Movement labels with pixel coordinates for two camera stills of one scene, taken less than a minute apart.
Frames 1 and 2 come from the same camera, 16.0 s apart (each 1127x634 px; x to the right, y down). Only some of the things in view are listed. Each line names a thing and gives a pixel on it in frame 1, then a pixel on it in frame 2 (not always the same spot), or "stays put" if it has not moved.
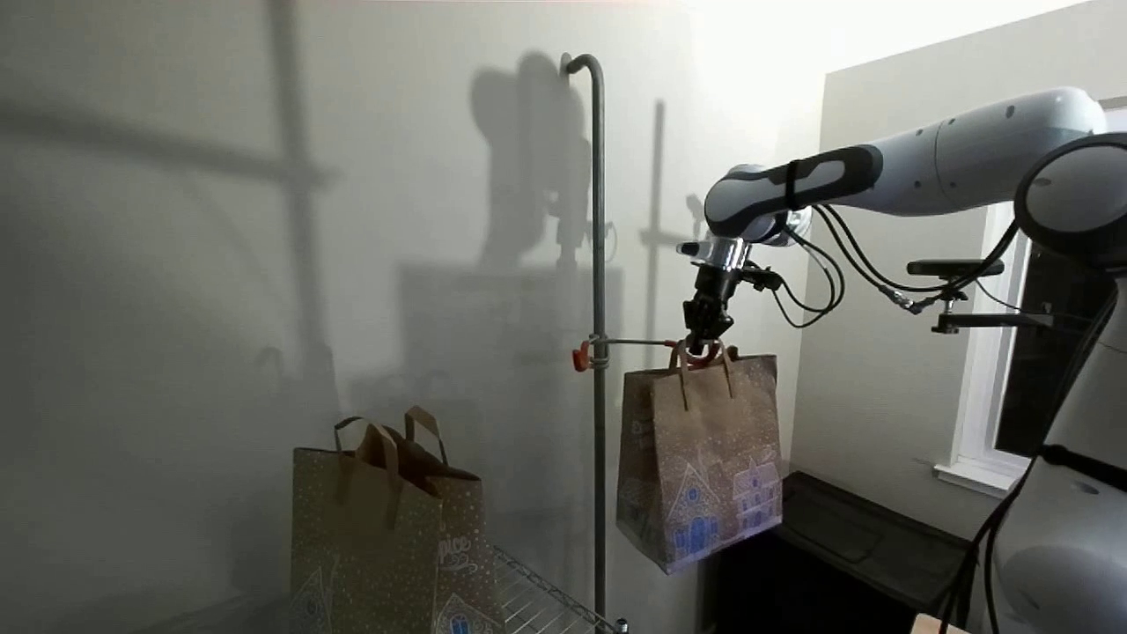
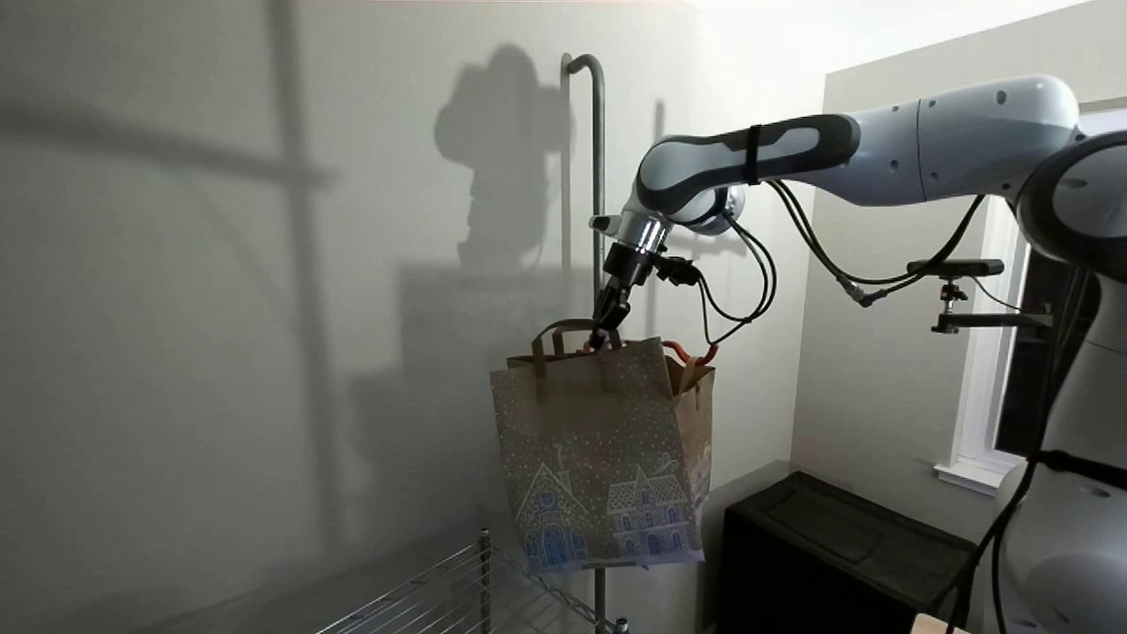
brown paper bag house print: [700, 455] -> [607, 452]
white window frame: [982, 461] stays put
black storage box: [841, 564] stays put
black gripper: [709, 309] -> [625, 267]
